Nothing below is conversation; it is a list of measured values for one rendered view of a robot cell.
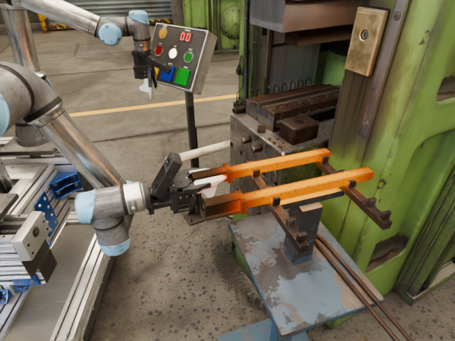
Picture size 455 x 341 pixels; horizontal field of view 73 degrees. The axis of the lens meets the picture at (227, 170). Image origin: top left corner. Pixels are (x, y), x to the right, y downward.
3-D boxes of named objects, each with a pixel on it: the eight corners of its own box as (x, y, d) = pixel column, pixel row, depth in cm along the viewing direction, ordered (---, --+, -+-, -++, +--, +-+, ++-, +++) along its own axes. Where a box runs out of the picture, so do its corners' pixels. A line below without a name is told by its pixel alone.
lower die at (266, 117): (272, 132, 118) (274, 111, 113) (246, 113, 132) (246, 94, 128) (351, 110, 134) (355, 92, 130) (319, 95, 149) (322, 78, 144)
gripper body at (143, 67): (138, 75, 144) (133, 48, 137) (156, 74, 144) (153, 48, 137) (135, 80, 138) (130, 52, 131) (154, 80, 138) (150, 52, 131)
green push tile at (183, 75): (185, 86, 142) (190, 70, 141) (173, 82, 146) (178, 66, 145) (187, 87, 143) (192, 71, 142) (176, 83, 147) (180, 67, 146)
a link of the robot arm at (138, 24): (126, 9, 128) (147, 9, 129) (131, 38, 134) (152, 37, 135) (125, 12, 121) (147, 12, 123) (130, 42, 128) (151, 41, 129)
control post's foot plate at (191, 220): (189, 227, 203) (188, 217, 197) (177, 208, 219) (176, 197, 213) (218, 216, 211) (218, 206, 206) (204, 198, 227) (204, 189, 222)
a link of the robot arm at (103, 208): (83, 212, 78) (74, 186, 73) (128, 203, 81) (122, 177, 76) (82, 234, 72) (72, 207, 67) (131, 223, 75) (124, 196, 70)
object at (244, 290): (237, 329, 147) (237, 327, 146) (190, 246, 189) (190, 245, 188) (302, 293, 163) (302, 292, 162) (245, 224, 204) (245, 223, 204)
